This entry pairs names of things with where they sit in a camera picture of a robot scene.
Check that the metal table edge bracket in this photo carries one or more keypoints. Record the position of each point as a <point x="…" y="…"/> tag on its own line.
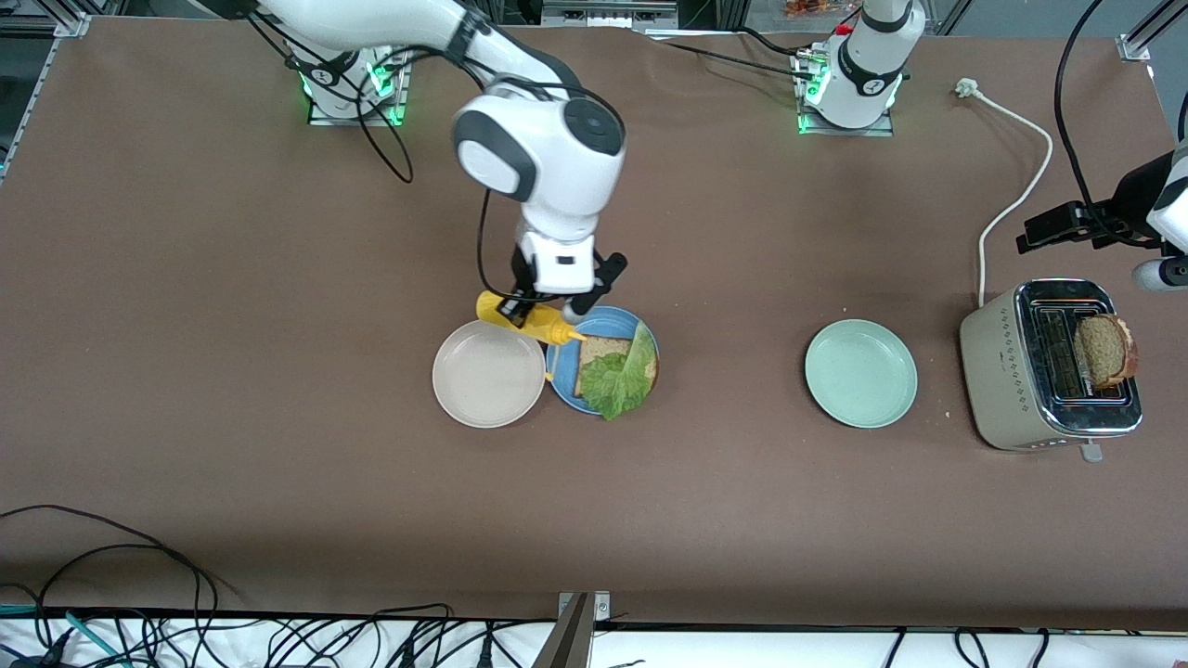
<point x="580" y="608"/>

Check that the yellow squeeze sauce bottle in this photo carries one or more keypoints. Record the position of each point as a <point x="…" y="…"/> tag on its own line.
<point x="548" y="327"/>

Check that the orange patterned packet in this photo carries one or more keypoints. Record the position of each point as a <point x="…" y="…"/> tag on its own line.
<point x="817" y="8"/>

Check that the beige round plate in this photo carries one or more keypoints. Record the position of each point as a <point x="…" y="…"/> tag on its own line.
<point x="489" y="376"/>

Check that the green lettuce leaf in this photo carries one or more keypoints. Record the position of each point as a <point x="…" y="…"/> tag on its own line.
<point x="622" y="380"/>

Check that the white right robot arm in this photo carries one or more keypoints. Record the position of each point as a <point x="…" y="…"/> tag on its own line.
<point x="566" y="176"/>

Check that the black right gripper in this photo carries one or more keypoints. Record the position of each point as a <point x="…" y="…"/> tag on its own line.
<point x="522" y="295"/>

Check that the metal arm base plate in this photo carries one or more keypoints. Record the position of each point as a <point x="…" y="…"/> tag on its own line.
<point x="402" y="107"/>
<point x="877" y="131"/>

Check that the beige chrome two-slot toaster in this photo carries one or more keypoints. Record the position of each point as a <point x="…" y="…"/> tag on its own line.
<point x="998" y="371"/>

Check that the aluminium frame profile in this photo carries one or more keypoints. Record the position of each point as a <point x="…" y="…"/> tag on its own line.
<point x="1160" y="20"/>

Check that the brown toast bread slice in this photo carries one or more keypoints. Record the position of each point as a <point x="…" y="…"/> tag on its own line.
<point x="1109" y="351"/>
<point x="599" y="353"/>

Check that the light green round plate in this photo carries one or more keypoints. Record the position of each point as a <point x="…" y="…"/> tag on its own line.
<point x="860" y="374"/>

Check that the perforated metal strip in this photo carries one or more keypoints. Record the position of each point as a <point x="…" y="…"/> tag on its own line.
<point x="37" y="93"/>

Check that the blue round plate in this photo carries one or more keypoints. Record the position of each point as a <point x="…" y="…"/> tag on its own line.
<point x="561" y="376"/>

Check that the silver table corner bracket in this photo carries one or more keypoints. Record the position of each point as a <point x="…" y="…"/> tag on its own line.
<point x="74" y="25"/>
<point x="1135" y="48"/>

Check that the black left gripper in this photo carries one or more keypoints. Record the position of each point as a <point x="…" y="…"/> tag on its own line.
<point x="1129" y="197"/>

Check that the grey metal box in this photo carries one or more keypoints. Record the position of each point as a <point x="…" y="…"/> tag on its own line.
<point x="608" y="13"/>

